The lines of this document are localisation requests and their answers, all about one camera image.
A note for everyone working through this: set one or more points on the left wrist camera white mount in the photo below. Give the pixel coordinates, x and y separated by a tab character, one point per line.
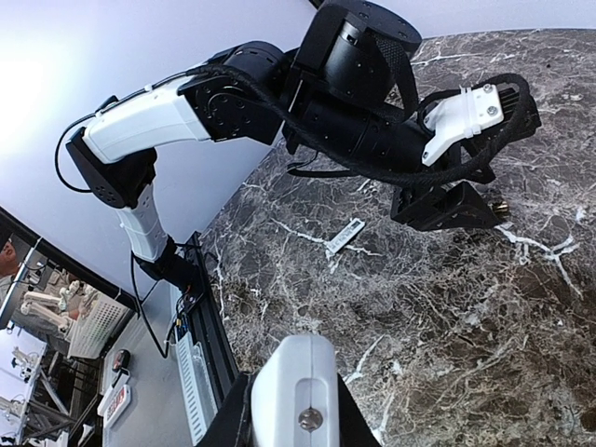
465	115

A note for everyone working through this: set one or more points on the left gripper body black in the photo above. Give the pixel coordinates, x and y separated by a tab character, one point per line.
483	176

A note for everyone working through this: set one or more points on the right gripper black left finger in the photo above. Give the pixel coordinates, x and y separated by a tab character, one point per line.
232	425

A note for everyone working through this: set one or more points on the black front rail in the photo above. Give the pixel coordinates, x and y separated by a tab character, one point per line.
206	325

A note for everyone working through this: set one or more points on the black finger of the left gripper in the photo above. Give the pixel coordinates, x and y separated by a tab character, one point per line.
436	208

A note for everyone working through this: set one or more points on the white slotted cable duct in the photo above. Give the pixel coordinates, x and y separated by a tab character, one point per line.
198	396

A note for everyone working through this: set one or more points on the white remote control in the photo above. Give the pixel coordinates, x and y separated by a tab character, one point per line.
295	396

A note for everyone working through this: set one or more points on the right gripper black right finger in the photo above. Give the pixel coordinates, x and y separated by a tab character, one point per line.
354	430

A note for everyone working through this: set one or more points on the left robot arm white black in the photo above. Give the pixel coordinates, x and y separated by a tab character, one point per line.
348	92

